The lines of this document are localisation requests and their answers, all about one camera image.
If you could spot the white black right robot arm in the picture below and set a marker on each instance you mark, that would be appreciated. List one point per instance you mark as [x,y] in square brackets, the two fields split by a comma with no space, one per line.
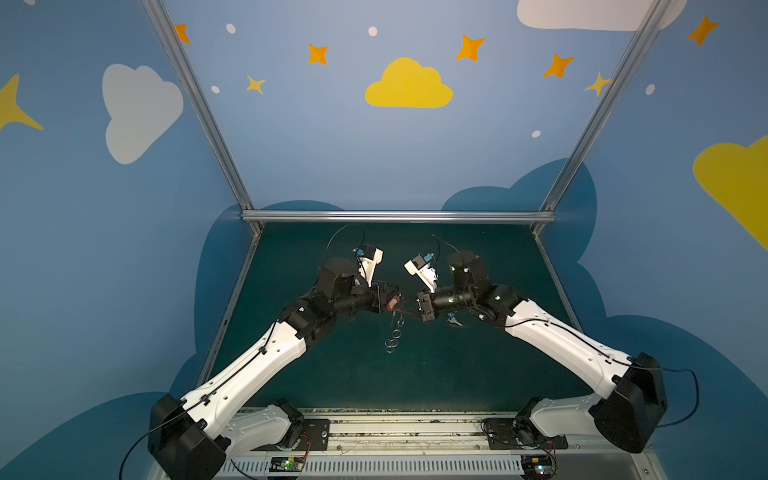
[628,397]

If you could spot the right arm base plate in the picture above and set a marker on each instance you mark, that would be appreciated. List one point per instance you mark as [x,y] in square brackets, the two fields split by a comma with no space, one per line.
[509,433]

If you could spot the aluminium frame right post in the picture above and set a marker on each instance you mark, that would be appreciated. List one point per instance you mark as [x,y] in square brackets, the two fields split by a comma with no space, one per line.
[633,56]

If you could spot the aluminium frame left post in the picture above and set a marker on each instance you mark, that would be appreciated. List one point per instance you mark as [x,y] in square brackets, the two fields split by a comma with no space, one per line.
[161,20]

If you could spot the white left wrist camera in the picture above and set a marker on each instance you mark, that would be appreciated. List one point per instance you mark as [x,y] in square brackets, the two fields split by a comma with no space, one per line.
[368,257]

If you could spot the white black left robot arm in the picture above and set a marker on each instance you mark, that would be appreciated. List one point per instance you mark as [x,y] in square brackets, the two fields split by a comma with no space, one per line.
[193,437]

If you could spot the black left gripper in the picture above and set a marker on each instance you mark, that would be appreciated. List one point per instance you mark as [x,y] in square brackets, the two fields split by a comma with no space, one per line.
[384,297]

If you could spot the controller board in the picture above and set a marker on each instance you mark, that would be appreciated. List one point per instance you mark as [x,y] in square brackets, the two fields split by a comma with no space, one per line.
[286,465]
[537,467]

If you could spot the grey oval keyring plate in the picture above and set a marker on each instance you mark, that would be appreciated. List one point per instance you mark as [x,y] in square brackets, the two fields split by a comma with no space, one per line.
[397,325]

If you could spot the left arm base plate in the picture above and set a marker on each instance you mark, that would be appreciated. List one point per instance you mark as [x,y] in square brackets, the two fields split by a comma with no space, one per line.
[312,434]

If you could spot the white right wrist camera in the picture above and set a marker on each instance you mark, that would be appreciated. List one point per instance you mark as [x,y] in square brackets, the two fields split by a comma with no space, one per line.
[422,267]

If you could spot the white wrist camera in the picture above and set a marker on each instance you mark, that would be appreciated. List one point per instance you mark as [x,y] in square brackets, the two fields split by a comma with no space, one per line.
[368,257]
[422,267]

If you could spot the right controller board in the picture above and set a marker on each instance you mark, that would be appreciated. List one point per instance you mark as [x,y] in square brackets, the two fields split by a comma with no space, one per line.
[537,467]

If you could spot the left controller board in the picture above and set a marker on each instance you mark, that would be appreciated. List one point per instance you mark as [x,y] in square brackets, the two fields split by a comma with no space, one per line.
[286,465]

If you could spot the aluminium frame post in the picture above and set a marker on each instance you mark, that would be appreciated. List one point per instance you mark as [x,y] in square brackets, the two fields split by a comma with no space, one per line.
[161,20]
[633,56]

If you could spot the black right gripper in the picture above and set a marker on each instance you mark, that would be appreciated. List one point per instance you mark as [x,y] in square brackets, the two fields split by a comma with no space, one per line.
[426,306]

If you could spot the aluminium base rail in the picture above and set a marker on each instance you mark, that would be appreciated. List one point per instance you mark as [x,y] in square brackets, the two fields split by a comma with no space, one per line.
[436,445]

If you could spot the blue key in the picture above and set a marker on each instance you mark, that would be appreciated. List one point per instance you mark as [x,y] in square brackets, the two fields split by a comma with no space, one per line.
[453,321]

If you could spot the red key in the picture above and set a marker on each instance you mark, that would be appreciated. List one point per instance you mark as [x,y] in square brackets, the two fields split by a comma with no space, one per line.
[393,303]

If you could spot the aluminium frame back rail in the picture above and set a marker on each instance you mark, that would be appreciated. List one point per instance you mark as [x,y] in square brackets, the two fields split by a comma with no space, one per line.
[399,216]

